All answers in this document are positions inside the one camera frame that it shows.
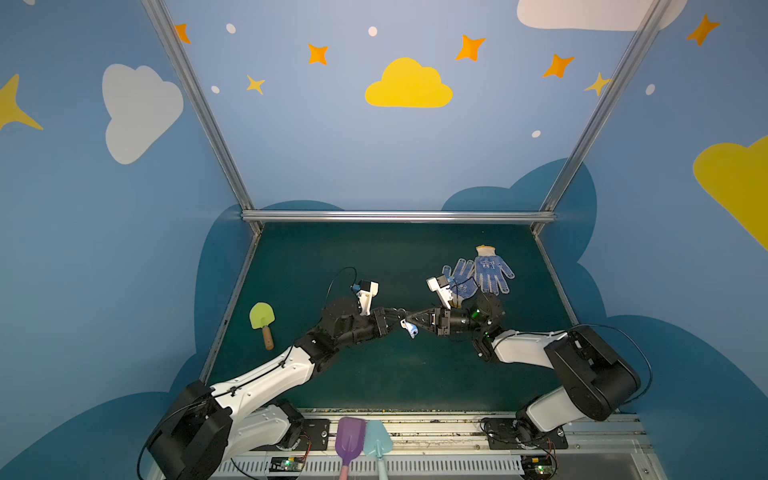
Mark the blue-capped keys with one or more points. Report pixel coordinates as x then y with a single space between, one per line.
411 329

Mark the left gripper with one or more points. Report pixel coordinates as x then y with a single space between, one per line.
381 321

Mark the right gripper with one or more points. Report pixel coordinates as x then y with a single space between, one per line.
443 321

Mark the left blue dotted glove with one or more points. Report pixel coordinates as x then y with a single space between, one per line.
461 279

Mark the left controller board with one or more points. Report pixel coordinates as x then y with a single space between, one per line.
285 465

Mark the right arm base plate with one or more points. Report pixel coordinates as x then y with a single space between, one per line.
506 433

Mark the blue dotted glove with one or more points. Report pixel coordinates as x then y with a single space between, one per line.
491 271
461 279

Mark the right controller board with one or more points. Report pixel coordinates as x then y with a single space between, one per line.
538 467

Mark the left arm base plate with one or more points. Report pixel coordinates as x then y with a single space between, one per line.
312 434

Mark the purple toy shovel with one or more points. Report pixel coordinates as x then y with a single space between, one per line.
349 442

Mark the controller board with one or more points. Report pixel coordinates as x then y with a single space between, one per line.
538 467
285 465

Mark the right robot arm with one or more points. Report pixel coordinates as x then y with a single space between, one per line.
594 379

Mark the right blue dotted glove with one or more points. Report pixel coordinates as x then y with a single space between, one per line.
491 271

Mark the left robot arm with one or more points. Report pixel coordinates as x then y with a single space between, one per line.
201 427

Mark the teal toy shovel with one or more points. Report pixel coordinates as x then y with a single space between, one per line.
377 443

